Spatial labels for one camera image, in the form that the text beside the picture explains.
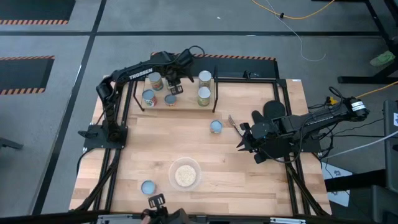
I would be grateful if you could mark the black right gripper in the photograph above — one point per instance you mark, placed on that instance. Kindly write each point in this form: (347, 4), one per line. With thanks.
(261, 137)

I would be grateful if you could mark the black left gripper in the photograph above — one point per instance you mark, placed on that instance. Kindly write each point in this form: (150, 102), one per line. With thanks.
(178, 67)

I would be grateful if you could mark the tall green oranges can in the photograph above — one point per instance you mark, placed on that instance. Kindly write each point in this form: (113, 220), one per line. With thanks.
(204, 92)

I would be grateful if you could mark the short orange-print oranges can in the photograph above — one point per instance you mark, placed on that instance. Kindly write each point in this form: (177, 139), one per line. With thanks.
(216, 126)

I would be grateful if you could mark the black oven mitt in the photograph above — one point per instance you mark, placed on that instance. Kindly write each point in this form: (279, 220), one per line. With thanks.
(274, 109)

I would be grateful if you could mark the translucent white bowl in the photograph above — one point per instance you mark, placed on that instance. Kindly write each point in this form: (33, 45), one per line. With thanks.
(172, 174)

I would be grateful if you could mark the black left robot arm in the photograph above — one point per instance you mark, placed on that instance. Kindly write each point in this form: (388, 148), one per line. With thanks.
(140, 74)

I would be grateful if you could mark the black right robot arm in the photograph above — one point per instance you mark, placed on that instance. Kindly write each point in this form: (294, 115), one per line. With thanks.
(317, 118)

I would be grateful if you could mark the silver metal kitchen utensil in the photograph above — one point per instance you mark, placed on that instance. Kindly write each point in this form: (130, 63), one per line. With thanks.
(233, 122)

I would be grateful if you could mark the black mat with striped edge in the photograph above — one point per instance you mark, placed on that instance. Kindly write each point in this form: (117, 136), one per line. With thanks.
(242, 67)
(31, 9)
(21, 74)

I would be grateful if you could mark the heap of pale grains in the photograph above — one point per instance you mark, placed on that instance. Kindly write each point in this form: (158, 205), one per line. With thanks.
(185, 175)

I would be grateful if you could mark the white sheet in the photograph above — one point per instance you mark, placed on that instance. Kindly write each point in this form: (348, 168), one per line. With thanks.
(335, 172)

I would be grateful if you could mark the short can with pale label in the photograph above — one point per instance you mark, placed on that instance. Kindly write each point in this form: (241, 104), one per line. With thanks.
(148, 187)

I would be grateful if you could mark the black stand foot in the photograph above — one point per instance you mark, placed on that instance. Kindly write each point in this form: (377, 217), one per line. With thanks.
(354, 182)

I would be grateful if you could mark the person's hand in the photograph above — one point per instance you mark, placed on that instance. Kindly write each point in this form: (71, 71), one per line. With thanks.
(145, 220)

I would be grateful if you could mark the grey cabinet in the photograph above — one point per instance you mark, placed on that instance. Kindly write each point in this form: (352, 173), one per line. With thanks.
(390, 155)

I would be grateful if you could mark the dark grey case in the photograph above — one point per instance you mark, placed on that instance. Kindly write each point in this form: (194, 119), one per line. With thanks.
(385, 205)

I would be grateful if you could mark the person's foot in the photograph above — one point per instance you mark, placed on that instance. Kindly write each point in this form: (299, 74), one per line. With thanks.
(384, 58)

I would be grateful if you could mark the dark grey stand leg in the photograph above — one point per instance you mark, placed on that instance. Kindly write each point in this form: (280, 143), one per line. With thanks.
(11, 143)

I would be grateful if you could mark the wooden shelf with black frame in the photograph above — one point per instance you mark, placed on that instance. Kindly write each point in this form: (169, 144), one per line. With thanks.
(186, 99)

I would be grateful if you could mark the black metal table frame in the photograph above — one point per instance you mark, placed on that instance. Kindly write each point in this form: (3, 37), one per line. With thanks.
(236, 80)

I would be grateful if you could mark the silver metal bracket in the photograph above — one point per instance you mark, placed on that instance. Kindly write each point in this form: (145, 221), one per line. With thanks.
(115, 219)
(287, 221)

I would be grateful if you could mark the black neighbouring table frame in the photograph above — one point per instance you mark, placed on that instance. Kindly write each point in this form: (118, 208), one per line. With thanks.
(367, 80)

